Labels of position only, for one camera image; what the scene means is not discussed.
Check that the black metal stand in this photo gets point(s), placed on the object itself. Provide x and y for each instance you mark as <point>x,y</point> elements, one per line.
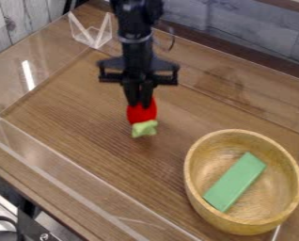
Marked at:
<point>30,229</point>

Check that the clear acrylic enclosure wall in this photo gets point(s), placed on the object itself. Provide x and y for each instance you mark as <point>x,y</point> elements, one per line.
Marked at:
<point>110,186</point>

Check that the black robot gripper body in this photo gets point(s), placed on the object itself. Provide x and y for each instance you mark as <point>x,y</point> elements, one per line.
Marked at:
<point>137,64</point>

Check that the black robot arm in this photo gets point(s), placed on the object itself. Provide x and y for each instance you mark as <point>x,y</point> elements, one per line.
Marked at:
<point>136,16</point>

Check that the green rectangular block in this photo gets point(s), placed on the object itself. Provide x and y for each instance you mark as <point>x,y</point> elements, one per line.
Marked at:
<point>235,182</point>

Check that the red plush strawberry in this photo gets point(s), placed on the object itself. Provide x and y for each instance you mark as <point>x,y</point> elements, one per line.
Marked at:
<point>142,119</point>

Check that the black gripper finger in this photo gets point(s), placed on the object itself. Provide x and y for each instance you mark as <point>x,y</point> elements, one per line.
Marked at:
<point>145,93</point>
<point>130,92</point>

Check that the wooden bowl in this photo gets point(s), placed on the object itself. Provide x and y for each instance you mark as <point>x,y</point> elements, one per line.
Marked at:
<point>269,200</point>

